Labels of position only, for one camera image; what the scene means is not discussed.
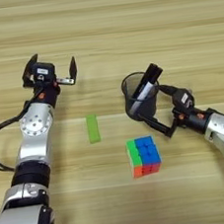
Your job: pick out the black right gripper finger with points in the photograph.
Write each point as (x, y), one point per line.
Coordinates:
(170, 90)
(158, 124)

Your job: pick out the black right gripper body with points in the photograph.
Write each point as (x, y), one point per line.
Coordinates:
(192, 119)

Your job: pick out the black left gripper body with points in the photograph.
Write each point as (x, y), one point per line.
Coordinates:
(48, 93)

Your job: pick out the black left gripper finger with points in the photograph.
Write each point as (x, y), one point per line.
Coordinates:
(28, 70)
(72, 70)

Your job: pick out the black mesh pen cup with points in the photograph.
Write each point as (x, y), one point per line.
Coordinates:
(140, 109)

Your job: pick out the multicoloured puzzle cube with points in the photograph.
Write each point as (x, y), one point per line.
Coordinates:
(144, 156)

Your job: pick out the green rectangular block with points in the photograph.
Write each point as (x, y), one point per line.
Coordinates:
(93, 128)

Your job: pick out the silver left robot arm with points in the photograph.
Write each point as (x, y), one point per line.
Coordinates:
(31, 167)

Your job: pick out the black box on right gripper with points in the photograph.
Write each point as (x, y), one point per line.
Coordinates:
(183, 98)

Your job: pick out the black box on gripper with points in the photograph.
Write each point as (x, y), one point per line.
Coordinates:
(44, 72)
(183, 98)

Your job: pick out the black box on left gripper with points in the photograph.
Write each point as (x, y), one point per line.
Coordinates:
(44, 72)

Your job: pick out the black and white marker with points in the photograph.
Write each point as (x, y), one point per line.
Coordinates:
(148, 79)

